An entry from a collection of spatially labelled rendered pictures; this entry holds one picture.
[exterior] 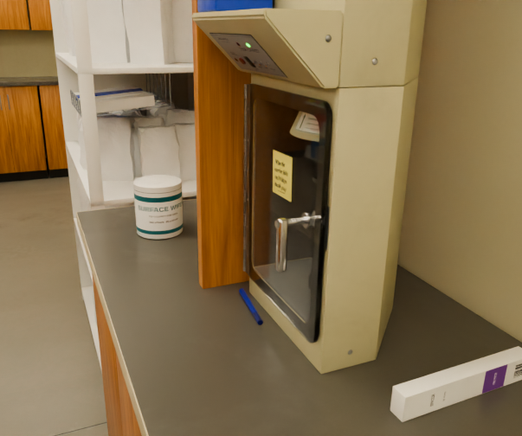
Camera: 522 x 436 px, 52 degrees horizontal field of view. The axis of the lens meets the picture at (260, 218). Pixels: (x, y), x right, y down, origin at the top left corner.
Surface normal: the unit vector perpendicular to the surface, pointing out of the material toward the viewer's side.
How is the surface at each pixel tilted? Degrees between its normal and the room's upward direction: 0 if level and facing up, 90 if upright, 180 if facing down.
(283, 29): 90
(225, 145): 90
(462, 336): 0
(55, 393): 0
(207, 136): 90
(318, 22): 90
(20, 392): 0
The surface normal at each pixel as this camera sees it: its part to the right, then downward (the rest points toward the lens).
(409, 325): 0.02, -0.94
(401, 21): 0.40, 0.32
